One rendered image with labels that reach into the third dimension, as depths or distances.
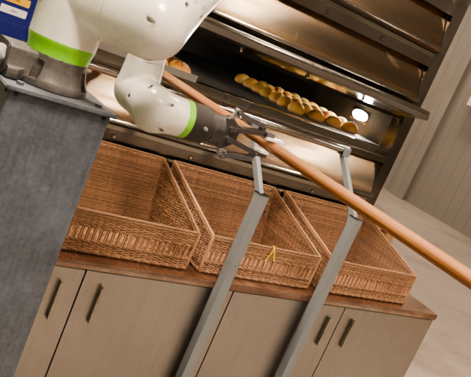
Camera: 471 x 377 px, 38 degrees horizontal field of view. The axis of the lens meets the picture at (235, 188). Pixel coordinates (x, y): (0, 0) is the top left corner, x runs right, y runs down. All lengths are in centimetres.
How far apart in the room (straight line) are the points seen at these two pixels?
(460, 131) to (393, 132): 746
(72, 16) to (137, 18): 14
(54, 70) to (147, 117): 30
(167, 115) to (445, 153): 963
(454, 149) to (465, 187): 63
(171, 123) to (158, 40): 37
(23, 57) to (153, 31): 25
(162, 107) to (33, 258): 43
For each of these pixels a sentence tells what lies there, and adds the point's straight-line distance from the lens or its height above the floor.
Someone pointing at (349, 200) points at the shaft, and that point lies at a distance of 149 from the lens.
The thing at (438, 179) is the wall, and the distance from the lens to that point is 1100.
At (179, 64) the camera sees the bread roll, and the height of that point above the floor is 122.
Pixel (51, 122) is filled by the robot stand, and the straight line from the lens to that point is 129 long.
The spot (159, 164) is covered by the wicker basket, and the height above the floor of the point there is 82.
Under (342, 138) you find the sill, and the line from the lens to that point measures 330.
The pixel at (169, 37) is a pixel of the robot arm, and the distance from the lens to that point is 122.
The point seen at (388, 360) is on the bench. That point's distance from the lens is 338.
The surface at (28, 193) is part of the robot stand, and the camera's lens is 133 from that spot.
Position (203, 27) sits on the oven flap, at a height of 140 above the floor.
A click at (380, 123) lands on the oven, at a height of 128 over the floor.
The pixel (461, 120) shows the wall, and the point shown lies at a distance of 1103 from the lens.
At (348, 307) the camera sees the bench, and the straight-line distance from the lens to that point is 298.
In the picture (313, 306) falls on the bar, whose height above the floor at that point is 56.
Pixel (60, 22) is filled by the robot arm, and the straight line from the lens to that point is 130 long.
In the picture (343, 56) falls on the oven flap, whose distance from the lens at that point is 314.
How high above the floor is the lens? 144
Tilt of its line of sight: 12 degrees down
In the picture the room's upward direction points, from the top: 23 degrees clockwise
